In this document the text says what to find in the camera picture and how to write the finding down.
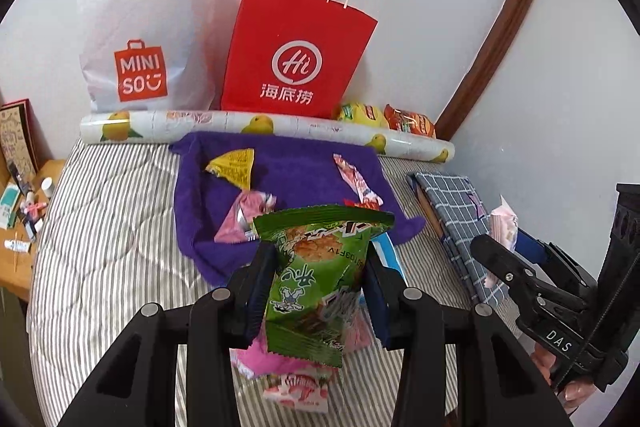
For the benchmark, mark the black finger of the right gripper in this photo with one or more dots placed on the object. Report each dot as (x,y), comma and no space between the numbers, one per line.
(510,268)

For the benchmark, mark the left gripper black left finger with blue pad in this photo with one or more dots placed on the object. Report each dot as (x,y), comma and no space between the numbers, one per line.
(134,383)

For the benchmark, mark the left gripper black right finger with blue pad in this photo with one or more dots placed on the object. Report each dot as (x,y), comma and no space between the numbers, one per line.
(498,384)

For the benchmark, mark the large pink yellow snack bag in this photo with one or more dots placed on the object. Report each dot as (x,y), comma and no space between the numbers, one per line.
(256,360)

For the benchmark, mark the white pink strawberry snack bag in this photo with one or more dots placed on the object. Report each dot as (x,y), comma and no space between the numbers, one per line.
(305,390)

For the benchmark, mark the long red white candy packet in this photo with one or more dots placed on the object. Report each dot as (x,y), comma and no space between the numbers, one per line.
(354,179)

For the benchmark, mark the green snack bag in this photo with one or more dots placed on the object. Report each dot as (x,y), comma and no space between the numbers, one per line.
(321,251)

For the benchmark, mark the pink triangular snack bag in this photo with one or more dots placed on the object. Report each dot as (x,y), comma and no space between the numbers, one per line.
(237,226)

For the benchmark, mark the small red snack packet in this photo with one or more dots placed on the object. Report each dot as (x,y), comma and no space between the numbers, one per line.
(372,204)

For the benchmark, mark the grey checked cloth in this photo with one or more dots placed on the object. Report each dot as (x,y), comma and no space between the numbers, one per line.
(461,216)

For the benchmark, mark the blue tissue box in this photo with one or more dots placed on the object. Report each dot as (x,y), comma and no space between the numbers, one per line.
(387,253)

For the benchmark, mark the striped grey quilt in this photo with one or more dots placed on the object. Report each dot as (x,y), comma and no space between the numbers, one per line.
(109,246)

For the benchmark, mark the fruit print rolled mat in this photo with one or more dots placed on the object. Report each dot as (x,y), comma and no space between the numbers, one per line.
(169,126)

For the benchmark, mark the orange snack bag behind roll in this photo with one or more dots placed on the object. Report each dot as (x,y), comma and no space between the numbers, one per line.
(404,121)

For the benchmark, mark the yellow snack bag behind roll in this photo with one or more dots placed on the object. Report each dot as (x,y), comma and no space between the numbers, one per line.
(359,113)

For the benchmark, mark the small white bottle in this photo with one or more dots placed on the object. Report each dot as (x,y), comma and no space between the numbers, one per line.
(47,187)

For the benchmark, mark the teal white tube box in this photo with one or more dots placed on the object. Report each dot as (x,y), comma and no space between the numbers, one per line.
(8,206)

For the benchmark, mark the purple towel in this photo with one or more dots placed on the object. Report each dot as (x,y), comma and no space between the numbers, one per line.
(298,172)

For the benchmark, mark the red Haidilao paper bag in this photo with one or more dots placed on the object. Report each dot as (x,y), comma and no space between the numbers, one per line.
(293,57)

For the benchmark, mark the white Miniso plastic bag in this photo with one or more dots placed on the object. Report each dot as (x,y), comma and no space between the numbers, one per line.
(147,54)

